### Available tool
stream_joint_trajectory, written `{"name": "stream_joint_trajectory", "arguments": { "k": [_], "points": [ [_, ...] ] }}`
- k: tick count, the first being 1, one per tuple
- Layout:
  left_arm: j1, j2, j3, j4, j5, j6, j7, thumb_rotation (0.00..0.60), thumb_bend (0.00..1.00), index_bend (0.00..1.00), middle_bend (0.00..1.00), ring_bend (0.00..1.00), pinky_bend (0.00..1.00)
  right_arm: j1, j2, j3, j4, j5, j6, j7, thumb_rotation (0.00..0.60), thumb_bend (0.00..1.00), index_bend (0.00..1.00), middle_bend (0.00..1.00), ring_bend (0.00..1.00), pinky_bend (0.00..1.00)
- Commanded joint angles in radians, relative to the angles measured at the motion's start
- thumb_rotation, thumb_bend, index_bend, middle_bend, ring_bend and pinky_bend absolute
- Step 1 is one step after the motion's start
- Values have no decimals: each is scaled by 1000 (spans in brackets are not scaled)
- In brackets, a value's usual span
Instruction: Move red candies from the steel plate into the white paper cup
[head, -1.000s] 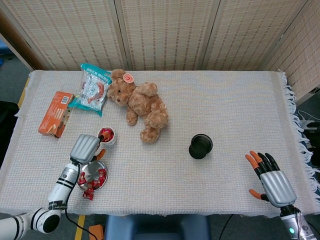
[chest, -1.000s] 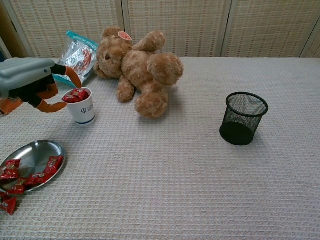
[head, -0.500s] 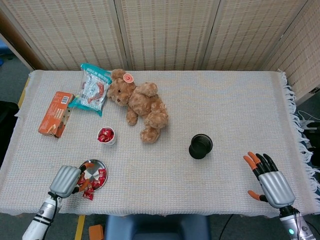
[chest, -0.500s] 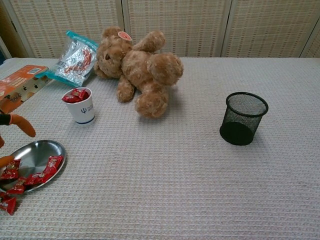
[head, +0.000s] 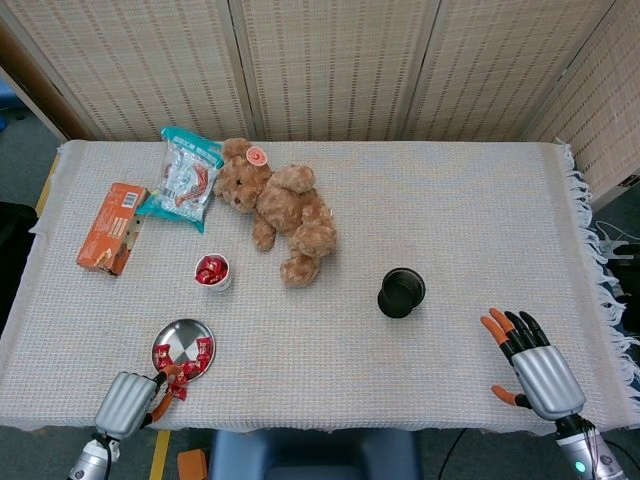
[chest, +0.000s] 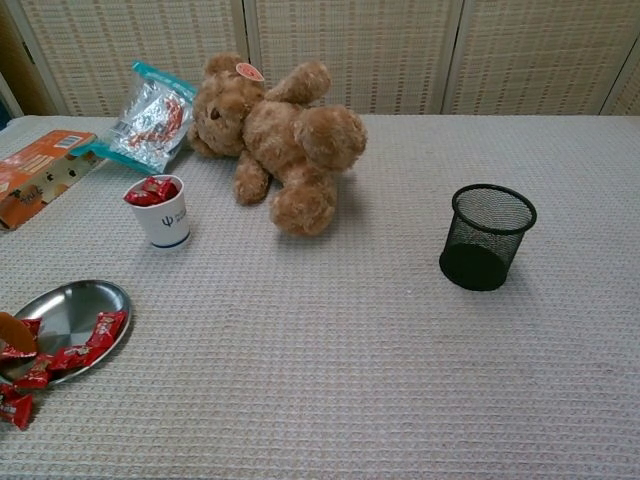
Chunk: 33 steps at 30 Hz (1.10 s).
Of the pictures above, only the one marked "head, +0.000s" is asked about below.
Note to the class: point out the brown teddy bear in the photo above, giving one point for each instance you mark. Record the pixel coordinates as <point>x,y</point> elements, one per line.
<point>290,210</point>

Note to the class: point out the silver metal plate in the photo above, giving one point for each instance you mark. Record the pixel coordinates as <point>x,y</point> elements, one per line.
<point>182,335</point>

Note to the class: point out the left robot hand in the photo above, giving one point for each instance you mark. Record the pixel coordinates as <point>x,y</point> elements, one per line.
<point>125,405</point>

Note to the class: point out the brown wooden door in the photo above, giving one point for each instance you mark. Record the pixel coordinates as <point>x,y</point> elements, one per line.
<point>40,87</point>

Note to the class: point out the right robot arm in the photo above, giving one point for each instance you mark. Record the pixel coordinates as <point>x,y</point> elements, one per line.
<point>575,452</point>

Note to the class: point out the teal silver snack bag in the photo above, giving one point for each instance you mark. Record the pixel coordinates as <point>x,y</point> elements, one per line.
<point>185,185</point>

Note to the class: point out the blue plastic object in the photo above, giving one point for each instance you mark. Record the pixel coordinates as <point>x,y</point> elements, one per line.
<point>6,100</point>

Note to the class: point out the orange block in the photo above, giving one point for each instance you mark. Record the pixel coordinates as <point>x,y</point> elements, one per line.
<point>192,465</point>

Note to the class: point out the white paper cup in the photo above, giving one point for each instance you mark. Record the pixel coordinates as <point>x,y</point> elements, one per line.
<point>225,287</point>

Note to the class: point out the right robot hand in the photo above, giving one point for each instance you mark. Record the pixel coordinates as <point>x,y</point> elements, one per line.
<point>547,382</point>

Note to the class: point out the black mesh pen holder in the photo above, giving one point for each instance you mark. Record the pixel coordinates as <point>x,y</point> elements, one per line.
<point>400,300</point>

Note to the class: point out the yellow floor tape strip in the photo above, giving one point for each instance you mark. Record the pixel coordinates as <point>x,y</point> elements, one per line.
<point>45,195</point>
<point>160,457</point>

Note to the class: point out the beige woven tablecloth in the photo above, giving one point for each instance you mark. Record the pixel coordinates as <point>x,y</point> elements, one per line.
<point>350,350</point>

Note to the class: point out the woven folding screen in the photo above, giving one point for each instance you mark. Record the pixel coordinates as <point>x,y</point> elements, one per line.
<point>350,60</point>

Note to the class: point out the orange cardboard box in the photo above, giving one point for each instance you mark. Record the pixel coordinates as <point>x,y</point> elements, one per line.
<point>107,225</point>

